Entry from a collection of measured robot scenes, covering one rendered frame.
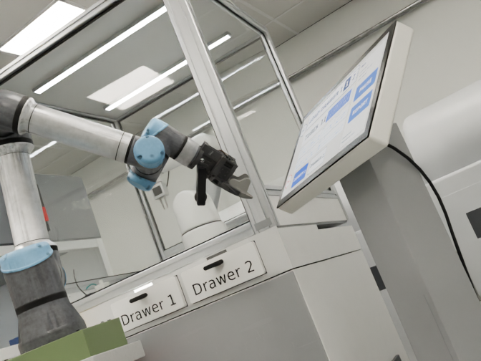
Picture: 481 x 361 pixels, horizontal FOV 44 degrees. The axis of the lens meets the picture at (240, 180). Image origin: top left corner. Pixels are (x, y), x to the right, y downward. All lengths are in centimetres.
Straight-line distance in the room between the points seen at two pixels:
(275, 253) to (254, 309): 20
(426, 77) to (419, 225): 361
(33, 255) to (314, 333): 90
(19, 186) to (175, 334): 80
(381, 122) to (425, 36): 383
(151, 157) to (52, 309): 41
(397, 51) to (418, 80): 365
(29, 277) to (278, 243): 82
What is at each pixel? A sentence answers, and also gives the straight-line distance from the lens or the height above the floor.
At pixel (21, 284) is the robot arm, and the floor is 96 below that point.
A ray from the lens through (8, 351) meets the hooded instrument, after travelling 274.
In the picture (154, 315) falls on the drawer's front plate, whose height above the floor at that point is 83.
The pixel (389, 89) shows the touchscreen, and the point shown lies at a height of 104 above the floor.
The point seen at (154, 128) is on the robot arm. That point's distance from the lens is 161.
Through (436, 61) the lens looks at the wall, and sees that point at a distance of 499.
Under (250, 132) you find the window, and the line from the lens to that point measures 211.
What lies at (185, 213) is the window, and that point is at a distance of 205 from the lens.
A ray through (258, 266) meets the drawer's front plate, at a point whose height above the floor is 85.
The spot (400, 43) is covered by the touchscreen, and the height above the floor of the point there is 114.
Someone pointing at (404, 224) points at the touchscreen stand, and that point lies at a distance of 140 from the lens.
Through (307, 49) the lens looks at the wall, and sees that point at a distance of 534.
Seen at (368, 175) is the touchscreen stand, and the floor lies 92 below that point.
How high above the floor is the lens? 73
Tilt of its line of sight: 12 degrees up
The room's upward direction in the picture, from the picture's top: 22 degrees counter-clockwise
